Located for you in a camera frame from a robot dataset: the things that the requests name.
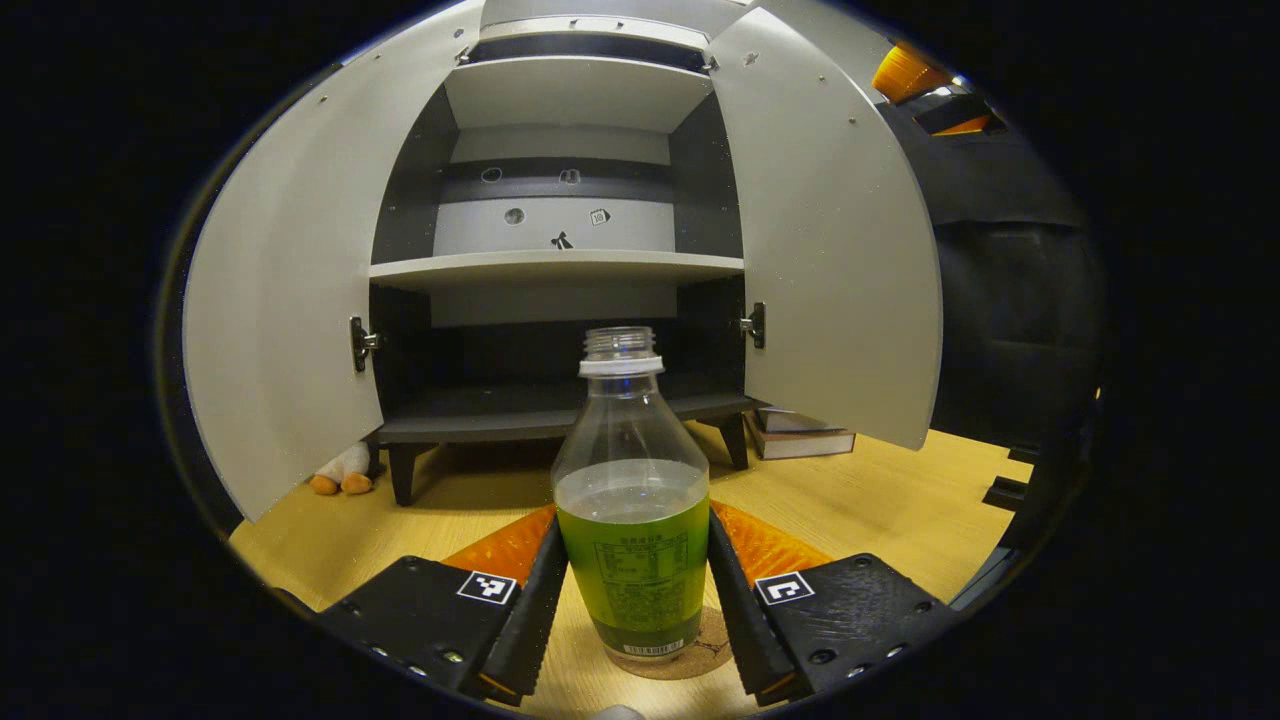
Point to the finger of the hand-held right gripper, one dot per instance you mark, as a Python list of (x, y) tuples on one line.
[(908, 75), (955, 112)]

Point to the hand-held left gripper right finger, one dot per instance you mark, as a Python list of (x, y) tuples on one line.
[(735, 620)]

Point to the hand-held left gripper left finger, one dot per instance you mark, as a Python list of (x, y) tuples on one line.
[(535, 610)]

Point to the round brown cork coaster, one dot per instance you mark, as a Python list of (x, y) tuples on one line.
[(712, 645)]

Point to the green label drink bottle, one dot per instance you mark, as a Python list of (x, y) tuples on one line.
[(630, 560)]

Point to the grey cabinet door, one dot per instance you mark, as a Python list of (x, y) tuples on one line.
[(830, 250), (290, 300)]

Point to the grey wooden cabinet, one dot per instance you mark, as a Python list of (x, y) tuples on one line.
[(480, 400)]

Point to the beige cabinet drawer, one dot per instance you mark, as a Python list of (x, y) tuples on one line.
[(600, 8)]

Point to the white cabinet shelf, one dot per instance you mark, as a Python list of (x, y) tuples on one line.
[(550, 268), (570, 95)]

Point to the thick book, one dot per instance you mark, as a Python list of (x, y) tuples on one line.
[(790, 420), (805, 445)]

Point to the black backdrop cloth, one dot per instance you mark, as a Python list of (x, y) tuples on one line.
[(1010, 300)]

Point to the white plush duck toy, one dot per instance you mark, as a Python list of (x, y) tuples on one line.
[(345, 470)]

